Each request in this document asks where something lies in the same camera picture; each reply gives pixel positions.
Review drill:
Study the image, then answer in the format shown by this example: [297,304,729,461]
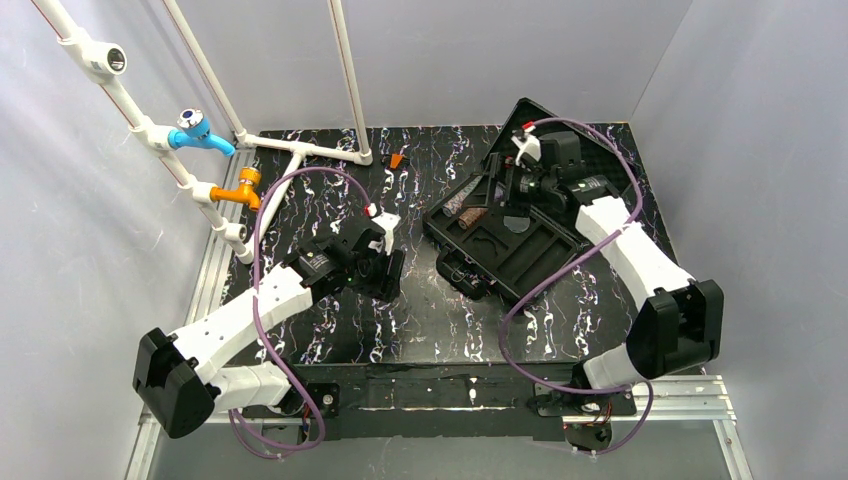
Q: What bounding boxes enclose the clear acrylic button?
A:
[503,215,531,234]

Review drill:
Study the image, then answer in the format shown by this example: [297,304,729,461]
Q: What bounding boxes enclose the black poker set case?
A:
[422,98,632,303]

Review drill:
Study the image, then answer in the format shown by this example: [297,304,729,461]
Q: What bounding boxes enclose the orange grey poker chip stack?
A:
[457,207,488,231]

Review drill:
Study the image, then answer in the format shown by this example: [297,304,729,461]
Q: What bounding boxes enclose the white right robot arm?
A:
[499,174,724,396]

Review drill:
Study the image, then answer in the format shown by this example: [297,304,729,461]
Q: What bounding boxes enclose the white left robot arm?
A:
[132,213,405,439]

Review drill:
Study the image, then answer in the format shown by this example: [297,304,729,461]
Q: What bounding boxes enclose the small orange black brush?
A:
[381,154,409,171]

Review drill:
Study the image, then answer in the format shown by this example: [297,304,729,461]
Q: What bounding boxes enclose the orange plastic faucet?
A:
[209,167,261,212]

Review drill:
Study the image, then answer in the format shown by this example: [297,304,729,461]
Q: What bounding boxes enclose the blue plastic faucet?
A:
[167,108,236,157]

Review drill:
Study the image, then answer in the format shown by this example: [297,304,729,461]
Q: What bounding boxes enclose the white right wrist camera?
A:
[511,126,541,168]

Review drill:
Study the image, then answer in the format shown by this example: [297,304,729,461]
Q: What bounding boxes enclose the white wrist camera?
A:
[511,126,541,168]
[372,212,401,254]

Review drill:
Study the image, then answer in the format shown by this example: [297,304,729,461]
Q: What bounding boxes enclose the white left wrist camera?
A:
[372,212,401,254]

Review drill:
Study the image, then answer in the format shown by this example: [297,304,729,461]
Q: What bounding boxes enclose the aluminium rail frame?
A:
[125,148,755,480]

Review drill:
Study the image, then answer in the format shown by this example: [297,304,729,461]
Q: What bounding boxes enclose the white pvc pipe frame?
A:
[29,0,374,265]

